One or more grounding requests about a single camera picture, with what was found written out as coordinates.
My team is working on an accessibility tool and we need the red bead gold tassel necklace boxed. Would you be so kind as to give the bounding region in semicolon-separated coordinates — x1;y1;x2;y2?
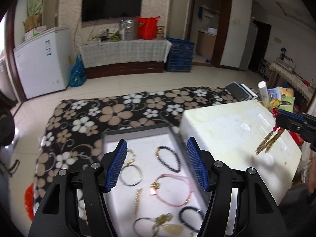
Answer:
255;107;286;155

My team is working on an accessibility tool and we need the pink cord necklace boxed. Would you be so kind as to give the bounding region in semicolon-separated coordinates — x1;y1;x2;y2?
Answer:
149;173;193;207

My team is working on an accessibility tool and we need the gold pearl hair clip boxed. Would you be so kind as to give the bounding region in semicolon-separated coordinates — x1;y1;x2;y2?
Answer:
133;188;142;217

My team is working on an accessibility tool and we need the jade pendant green cord necklace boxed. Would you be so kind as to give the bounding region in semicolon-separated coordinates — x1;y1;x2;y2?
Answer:
151;212;185;237

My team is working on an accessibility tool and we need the white jewelry tray box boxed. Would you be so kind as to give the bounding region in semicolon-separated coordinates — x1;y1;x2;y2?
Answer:
103;124;207;236

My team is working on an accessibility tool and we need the colourful booklets pile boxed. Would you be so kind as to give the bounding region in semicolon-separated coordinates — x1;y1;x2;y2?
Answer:
268;87;295;112

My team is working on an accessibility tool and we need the side table with lace cloth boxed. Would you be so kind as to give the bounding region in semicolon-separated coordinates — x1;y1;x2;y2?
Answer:
267;62;314;102

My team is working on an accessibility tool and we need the white roll tube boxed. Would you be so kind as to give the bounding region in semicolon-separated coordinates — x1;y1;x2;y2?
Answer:
258;81;269;108

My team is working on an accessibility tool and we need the black phone on books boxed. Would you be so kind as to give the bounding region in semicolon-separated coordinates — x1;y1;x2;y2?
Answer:
225;82;258;102

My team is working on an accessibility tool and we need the floral black table cover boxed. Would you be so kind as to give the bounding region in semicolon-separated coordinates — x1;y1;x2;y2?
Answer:
25;87;237;214

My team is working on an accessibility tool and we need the silver bangle lower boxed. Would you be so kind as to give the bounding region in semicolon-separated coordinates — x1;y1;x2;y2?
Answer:
132;217;159;237

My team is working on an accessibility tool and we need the blue plastic bag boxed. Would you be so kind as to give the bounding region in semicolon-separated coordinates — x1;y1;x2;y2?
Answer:
69;54;87;88

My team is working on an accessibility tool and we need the lace covered tv cabinet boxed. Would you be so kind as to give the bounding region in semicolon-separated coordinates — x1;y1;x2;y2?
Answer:
80;39;171;79

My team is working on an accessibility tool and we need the blue plastic crate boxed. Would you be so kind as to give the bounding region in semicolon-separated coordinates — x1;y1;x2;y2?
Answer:
164;38;194;72

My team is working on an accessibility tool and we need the white chest freezer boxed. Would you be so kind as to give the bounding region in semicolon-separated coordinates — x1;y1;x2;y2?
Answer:
13;26;72;99

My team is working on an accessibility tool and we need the steel pot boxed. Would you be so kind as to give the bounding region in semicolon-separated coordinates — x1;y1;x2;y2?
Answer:
119;19;135;41

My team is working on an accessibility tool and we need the red bag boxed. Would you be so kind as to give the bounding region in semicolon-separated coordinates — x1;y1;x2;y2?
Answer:
137;16;161;40

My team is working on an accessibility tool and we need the cardboard box on freezer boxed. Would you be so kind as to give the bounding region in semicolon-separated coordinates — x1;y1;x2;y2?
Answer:
23;14;47;41

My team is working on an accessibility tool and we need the purple bead bracelet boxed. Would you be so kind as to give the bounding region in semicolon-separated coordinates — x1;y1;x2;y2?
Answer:
155;145;182;173

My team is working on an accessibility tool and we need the dark blue bead bracelet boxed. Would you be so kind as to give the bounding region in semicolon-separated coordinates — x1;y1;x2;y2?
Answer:
178;205;206;234

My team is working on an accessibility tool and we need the wall mounted television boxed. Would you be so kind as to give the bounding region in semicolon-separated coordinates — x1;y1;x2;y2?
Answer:
81;0;142;22

